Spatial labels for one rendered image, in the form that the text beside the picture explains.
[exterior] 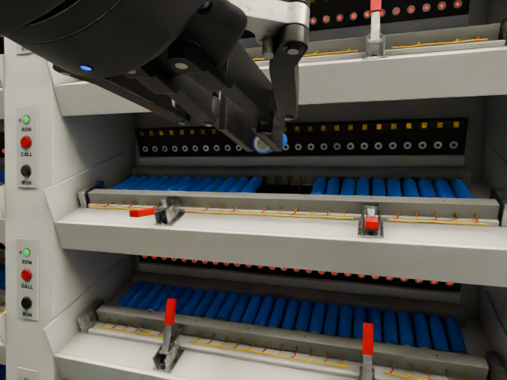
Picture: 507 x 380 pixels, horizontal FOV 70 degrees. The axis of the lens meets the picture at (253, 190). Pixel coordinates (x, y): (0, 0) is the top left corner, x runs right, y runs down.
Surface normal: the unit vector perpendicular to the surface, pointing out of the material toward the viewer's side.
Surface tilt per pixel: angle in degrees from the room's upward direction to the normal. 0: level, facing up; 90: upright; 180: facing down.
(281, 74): 171
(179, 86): 91
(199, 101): 91
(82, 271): 90
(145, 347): 21
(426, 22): 111
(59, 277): 90
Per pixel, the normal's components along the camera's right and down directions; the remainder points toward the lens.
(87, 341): -0.09, -0.93
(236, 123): 0.96, 0.03
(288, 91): -0.07, 0.99
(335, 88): -0.29, 0.37
